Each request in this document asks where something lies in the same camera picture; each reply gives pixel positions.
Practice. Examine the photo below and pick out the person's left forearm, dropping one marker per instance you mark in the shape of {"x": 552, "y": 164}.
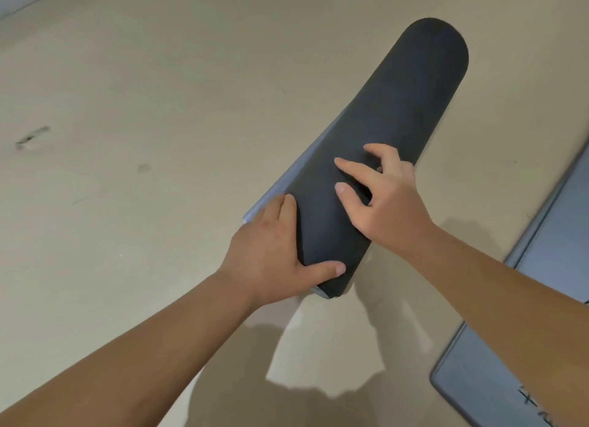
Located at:
{"x": 138, "y": 371}

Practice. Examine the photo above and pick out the person's left hand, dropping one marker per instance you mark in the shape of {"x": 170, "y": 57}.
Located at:
{"x": 267, "y": 261}

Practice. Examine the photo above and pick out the blue-grey yoga mat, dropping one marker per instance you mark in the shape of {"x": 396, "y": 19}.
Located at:
{"x": 395, "y": 95}
{"x": 474, "y": 385}

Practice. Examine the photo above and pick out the person's right forearm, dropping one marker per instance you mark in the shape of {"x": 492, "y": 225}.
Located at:
{"x": 506, "y": 302}

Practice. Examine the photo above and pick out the person's right hand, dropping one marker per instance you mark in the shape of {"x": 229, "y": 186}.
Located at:
{"x": 395, "y": 210}

